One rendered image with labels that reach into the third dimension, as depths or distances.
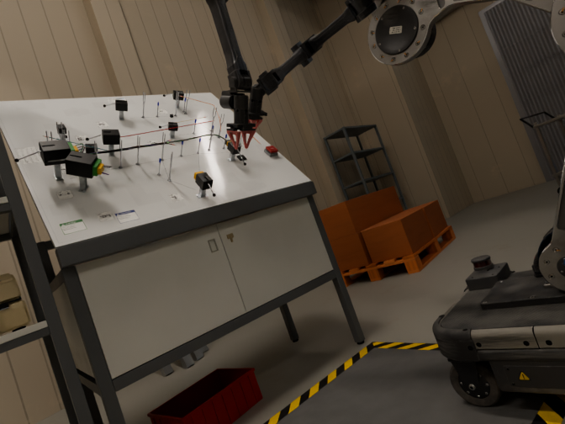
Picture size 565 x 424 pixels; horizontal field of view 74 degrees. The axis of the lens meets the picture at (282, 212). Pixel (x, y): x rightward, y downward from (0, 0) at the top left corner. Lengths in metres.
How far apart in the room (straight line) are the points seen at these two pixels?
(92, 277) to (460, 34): 7.20
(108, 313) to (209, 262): 0.42
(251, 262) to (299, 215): 0.38
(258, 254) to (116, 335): 0.65
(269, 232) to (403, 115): 5.17
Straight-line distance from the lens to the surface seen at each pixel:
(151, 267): 1.49
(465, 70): 7.68
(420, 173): 6.61
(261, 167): 1.92
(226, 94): 1.56
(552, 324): 1.13
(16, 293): 1.44
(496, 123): 7.50
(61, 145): 1.62
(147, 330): 1.48
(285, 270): 1.76
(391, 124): 6.77
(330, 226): 3.50
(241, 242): 1.66
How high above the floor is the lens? 0.66
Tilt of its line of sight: 3 degrees up
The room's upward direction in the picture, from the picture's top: 20 degrees counter-clockwise
